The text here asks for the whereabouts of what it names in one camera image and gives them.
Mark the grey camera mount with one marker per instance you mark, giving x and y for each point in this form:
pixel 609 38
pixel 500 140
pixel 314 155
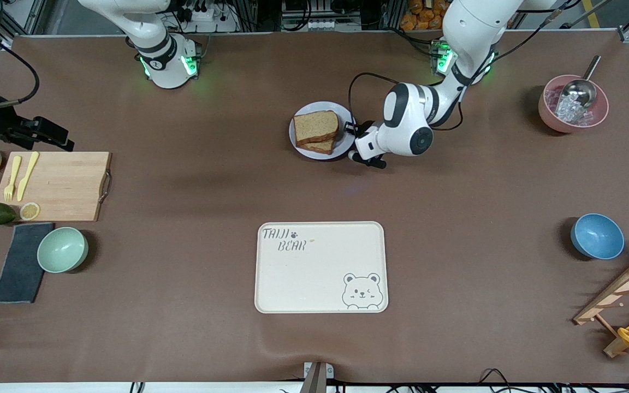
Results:
pixel 317 376

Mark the bag of orange buns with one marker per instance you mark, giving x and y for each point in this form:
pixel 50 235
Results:
pixel 423 16

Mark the brown bread slice plain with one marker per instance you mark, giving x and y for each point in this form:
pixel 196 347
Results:
pixel 315 126

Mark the yellow plastic knife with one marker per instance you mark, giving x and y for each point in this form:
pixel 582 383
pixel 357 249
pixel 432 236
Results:
pixel 26 177

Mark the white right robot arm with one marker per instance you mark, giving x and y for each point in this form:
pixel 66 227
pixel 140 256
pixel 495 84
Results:
pixel 167 65

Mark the lemon slice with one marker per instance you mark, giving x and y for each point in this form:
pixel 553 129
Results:
pixel 30 211

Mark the light green bowl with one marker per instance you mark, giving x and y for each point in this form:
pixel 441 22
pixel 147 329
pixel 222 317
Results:
pixel 62 250

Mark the blue bowl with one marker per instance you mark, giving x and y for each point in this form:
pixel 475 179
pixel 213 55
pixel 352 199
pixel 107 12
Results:
pixel 597 236

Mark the brown bread slice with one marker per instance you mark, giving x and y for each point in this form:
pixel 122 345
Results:
pixel 322 147

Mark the pink bowl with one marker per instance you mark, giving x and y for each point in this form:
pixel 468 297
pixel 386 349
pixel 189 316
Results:
pixel 552 119

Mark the wooden drying rack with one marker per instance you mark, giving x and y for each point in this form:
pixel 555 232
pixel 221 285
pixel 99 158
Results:
pixel 620 295

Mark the yellow plastic fork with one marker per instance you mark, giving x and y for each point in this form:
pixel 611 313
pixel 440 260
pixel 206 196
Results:
pixel 11 177

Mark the cream tray with bear print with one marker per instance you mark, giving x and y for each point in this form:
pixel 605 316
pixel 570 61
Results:
pixel 314 278

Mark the white round plate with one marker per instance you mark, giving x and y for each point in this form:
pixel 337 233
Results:
pixel 347 143

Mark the clear ice cubes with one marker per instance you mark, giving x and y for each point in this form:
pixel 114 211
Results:
pixel 574 113

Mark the white socket strip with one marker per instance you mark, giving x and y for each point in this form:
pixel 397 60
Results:
pixel 325 24

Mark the dark grey cloth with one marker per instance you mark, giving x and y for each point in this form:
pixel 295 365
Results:
pixel 19 267

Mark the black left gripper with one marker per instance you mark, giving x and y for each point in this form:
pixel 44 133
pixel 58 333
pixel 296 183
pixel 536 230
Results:
pixel 365 130

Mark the wooden cutting board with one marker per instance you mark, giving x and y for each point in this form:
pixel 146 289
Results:
pixel 63 185

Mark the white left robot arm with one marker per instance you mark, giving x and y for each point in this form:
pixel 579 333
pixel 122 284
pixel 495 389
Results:
pixel 410 125

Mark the metal scoop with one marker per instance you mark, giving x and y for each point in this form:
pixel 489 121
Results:
pixel 579 90

